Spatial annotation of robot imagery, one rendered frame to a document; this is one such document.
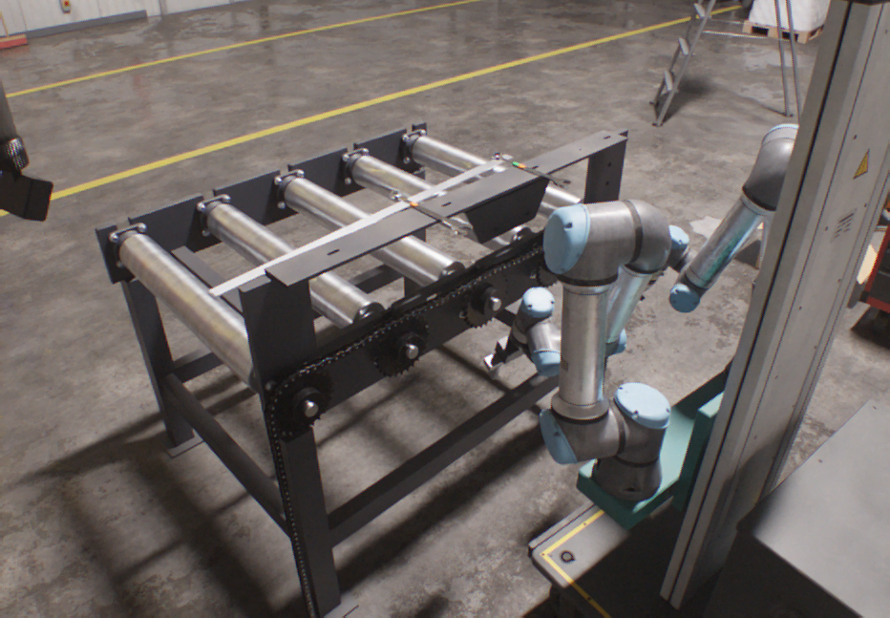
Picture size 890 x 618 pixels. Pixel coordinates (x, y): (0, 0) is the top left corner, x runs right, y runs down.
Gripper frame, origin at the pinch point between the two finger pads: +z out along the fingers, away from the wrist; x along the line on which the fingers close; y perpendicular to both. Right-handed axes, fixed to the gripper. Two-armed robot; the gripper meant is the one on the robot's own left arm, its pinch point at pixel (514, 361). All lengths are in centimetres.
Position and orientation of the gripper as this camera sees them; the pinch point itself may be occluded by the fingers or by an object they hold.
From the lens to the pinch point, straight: 182.9
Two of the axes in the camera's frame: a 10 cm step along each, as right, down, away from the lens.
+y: -5.0, -7.5, 4.3
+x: -8.6, 3.8, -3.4
